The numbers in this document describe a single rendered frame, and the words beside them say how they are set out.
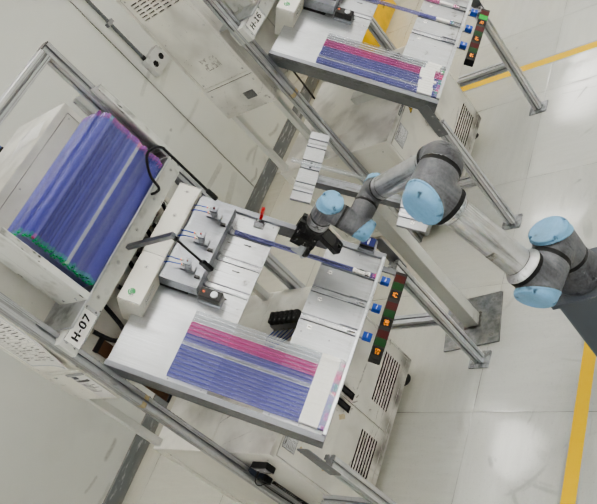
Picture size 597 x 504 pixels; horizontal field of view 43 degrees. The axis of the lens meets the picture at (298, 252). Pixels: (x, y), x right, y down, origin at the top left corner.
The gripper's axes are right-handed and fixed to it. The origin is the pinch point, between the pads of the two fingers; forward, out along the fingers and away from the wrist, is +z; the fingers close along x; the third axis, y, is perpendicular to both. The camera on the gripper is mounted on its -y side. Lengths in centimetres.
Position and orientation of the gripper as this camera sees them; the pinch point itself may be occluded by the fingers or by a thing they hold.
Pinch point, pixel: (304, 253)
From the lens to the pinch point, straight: 255.8
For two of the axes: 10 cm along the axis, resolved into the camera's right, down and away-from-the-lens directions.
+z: -2.9, 4.4, 8.5
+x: -3.3, 7.9, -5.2
